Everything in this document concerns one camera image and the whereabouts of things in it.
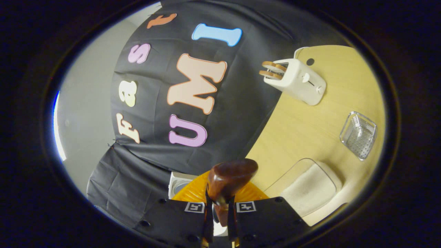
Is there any brown wooden spoon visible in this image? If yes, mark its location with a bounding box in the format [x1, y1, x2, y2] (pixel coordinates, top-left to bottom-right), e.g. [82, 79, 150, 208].
[207, 158, 259, 228]

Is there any white toaster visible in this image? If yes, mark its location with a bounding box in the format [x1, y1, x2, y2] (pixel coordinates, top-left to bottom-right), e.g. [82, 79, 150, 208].
[264, 58, 327, 106]

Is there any white rice cooker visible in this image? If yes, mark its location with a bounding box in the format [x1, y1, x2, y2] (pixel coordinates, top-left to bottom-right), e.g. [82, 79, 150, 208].
[168, 172, 198, 199]

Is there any black backdrop cloth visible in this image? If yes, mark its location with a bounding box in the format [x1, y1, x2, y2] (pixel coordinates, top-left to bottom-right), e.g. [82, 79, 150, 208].
[86, 0, 348, 229]

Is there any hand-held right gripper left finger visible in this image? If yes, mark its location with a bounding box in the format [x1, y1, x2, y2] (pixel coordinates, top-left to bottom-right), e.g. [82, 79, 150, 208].
[134, 170, 212, 248]

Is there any clear plastic container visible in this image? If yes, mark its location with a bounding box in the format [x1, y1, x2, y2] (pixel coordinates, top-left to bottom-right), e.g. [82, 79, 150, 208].
[264, 158, 343, 218]

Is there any white rice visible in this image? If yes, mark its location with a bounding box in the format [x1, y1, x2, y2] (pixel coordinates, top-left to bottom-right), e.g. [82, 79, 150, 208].
[279, 164, 337, 217]

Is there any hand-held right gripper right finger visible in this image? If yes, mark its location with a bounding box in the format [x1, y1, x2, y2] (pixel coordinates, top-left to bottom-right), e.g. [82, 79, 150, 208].
[227, 182, 310, 248]

